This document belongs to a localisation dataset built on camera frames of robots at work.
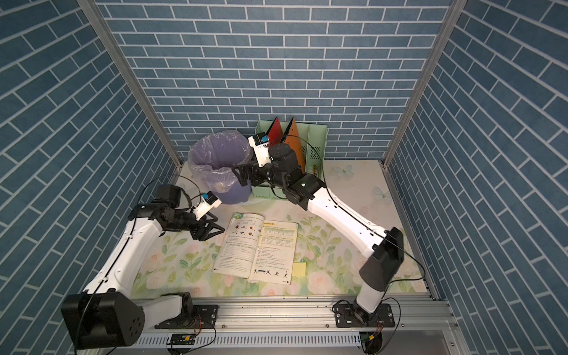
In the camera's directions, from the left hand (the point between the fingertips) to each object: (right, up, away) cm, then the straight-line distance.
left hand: (222, 223), depth 77 cm
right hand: (+11, +20, -8) cm, 24 cm away
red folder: (+18, +35, +14) cm, 42 cm away
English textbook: (+11, -13, +12) cm, 21 cm away
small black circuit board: (-11, -38, -5) cm, 40 cm away
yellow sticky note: (+27, -19, +6) cm, 34 cm away
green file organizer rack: (+35, +34, +28) cm, 56 cm away
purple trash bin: (-11, +25, +19) cm, 34 cm away
